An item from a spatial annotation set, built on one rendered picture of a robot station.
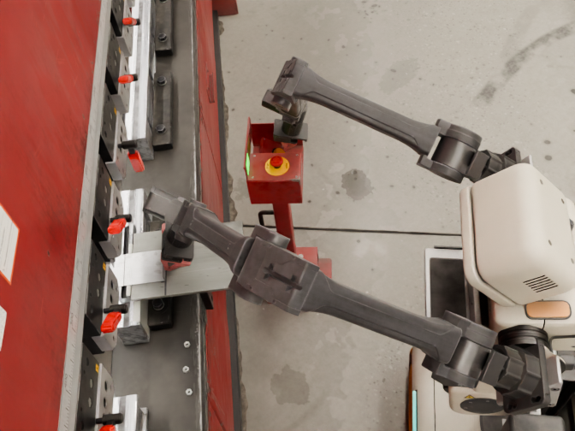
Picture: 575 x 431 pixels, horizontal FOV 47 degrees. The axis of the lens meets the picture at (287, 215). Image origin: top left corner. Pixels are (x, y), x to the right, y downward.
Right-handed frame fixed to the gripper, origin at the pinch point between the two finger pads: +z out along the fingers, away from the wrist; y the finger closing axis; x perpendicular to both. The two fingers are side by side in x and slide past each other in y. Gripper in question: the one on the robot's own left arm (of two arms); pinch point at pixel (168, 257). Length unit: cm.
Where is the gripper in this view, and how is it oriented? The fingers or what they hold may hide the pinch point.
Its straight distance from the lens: 156.8
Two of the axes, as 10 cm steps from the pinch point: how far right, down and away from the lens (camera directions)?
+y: 0.7, 8.1, -5.8
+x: 9.2, 1.8, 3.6
